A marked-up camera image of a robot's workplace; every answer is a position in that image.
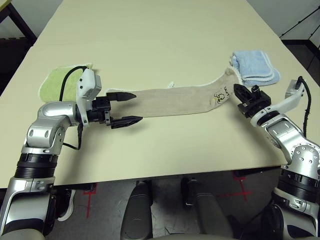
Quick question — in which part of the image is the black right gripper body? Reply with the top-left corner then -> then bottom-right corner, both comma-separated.
237,85 -> 272,119

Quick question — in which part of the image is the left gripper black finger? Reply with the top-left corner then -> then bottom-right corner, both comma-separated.
105,91 -> 137,102
110,115 -> 144,130

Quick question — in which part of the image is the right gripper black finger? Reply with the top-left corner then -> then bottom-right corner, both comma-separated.
233,84 -> 252,105

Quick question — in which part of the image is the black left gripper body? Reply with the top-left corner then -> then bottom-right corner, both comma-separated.
87,96 -> 112,127

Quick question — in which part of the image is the beige towel with white trim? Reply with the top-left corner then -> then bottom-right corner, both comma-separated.
104,67 -> 243,121

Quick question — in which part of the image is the folded light blue towel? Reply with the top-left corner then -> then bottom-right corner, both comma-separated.
229,50 -> 281,88

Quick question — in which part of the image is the folded green towel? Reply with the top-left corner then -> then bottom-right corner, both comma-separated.
38,62 -> 94,103

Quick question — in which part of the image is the black tripod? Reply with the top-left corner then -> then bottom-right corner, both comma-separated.
279,9 -> 320,41

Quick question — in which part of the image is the dark grey robot left leg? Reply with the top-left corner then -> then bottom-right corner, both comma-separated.
119,179 -> 155,240

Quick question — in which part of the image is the dark grey robot leg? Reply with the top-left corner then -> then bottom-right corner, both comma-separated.
119,179 -> 155,240
181,176 -> 235,240

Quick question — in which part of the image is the black foam floor mat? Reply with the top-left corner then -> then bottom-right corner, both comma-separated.
0,37 -> 35,97

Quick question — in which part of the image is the white black sneaker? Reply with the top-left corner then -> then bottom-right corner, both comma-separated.
56,189 -> 76,222

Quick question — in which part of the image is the dark grey robot right leg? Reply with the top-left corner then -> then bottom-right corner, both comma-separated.
181,176 -> 235,240

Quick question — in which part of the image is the black framed side table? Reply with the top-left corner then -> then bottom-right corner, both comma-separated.
0,0 -> 38,47

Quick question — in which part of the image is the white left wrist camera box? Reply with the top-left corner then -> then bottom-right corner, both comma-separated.
75,67 -> 103,126

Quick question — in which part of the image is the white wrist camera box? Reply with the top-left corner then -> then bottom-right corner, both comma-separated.
249,79 -> 306,127
75,67 -> 103,126

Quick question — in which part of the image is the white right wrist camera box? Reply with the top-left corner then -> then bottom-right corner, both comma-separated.
249,79 -> 306,127

